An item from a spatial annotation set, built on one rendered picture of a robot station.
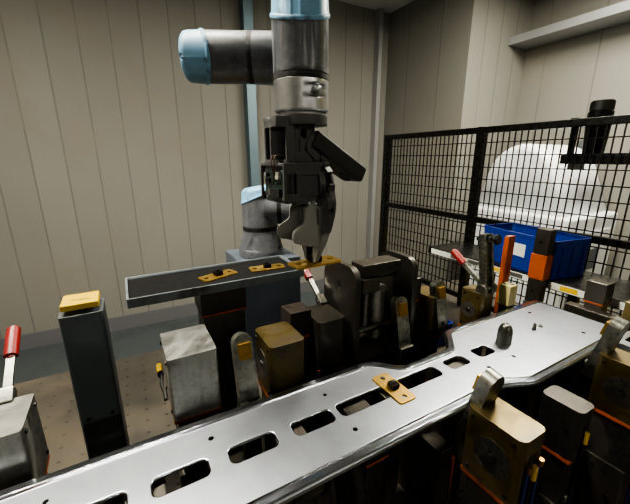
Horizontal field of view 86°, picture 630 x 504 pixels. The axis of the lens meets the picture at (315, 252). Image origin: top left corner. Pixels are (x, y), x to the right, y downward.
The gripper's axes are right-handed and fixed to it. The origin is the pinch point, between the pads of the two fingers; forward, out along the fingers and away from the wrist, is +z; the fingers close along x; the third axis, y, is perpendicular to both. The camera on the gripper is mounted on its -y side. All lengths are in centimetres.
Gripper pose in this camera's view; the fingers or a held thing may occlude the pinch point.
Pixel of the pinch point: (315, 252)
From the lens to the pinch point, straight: 53.9
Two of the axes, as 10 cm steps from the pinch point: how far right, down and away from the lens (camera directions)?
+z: 0.1, 9.6, 2.7
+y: -8.3, 1.6, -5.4
